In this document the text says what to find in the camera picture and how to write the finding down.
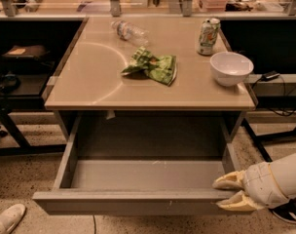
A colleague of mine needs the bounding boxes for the clear plastic water bottle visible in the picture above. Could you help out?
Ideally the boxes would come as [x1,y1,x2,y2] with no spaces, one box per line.
[111,19,149,47]

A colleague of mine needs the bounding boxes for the white shoe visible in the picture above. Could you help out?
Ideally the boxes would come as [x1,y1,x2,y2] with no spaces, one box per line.
[0,204,26,234]

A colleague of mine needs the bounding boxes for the white bowl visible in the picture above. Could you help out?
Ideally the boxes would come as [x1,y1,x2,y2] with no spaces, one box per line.
[209,52,254,87]

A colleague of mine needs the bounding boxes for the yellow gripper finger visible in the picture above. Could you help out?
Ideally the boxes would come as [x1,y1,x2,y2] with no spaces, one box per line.
[212,170,245,190]
[216,190,265,212]

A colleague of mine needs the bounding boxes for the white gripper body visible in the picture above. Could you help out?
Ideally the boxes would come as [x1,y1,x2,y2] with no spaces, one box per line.
[242,162,289,209]

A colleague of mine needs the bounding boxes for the grey top drawer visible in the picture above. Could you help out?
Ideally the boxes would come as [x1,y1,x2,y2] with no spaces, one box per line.
[33,112,242,215]

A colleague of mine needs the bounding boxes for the black power adapter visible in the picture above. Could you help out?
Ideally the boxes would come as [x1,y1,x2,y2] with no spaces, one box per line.
[261,71,279,81]

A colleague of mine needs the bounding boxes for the grey drawer cabinet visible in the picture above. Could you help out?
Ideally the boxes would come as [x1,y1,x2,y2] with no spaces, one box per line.
[45,17,255,148]

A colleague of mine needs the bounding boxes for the green chip bag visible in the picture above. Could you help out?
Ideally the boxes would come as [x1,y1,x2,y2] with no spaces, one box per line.
[121,47,177,86]

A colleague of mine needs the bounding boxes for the black sneaker white stripes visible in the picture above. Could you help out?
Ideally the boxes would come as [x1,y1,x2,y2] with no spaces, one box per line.
[270,198,296,224]

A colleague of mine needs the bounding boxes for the green white soda can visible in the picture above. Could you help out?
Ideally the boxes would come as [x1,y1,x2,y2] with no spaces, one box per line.
[197,18,220,56]

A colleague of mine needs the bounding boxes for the black headphones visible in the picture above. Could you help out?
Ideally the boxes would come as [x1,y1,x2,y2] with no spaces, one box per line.
[0,74,20,94]

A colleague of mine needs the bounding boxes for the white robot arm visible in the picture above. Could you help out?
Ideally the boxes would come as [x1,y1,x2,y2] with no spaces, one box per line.
[212,153,296,212]

